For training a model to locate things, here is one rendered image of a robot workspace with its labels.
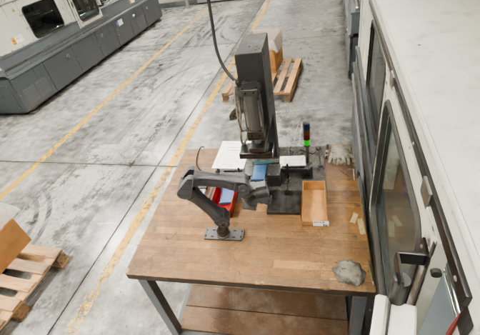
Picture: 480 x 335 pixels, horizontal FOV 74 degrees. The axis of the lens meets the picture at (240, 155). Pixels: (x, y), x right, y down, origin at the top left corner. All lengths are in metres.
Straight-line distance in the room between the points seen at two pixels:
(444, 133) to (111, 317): 2.43
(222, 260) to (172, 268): 0.24
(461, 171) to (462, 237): 0.17
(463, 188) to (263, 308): 1.65
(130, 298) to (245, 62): 1.96
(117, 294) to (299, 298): 1.40
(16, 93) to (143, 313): 4.55
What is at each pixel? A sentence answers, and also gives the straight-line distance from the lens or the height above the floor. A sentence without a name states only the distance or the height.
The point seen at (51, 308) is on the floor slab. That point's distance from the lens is 3.07.
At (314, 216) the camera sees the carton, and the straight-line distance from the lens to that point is 1.68.
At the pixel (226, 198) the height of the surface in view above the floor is 0.91.
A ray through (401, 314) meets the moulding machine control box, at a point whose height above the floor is 1.46.
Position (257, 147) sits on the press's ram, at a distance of 1.67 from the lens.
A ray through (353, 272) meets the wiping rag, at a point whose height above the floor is 0.92.
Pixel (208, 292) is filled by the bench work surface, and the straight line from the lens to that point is 2.31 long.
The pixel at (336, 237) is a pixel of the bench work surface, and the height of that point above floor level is 0.90.
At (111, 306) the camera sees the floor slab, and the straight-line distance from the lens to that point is 2.81.
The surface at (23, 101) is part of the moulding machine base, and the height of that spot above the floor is 0.28.
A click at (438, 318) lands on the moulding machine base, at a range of 1.40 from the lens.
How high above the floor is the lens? 2.17
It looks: 37 degrees down
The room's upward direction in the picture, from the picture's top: 11 degrees counter-clockwise
